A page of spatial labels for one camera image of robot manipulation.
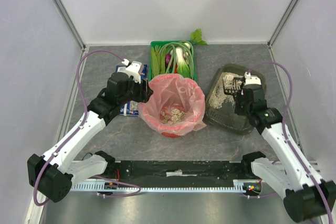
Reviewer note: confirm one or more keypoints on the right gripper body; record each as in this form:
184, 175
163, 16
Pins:
240, 96

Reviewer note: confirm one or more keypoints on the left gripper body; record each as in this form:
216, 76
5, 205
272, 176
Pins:
142, 92

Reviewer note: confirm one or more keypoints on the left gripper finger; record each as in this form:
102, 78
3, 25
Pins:
145, 94
144, 84

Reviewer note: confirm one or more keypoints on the black litter scoop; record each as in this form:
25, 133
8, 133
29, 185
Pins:
232, 86

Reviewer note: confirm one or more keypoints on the red mesh waste basket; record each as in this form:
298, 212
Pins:
172, 133

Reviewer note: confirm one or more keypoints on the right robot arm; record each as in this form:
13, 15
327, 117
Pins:
304, 192

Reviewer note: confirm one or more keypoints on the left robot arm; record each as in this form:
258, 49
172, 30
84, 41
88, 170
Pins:
54, 173

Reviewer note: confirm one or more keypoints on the dark translucent litter box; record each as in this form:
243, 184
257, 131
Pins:
225, 117

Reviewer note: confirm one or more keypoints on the blue Doritos chip bag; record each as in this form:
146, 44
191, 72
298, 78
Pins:
131, 108

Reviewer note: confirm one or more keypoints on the green lettuce leaf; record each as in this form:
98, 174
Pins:
157, 65

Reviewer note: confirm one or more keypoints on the green vegetable tray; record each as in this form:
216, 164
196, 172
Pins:
161, 43

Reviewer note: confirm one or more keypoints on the purple onion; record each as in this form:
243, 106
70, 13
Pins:
167, 59

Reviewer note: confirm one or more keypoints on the white bok choy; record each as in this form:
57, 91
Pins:
180, 64

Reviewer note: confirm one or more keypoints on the green long beans bundle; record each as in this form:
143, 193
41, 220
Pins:
166, 49

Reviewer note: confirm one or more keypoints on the green leaf sprig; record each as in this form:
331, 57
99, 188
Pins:
196, 37

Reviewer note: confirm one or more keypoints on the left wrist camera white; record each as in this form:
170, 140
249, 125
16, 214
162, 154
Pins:
133, 69

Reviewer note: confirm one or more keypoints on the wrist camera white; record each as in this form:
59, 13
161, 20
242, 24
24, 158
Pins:
133, 69
251, 79

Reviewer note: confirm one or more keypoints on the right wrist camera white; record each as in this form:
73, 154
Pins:
251, 79

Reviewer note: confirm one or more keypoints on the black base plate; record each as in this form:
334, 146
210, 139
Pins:
177, 174

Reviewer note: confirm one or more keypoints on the white cable duct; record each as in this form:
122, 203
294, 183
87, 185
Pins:
104, 187

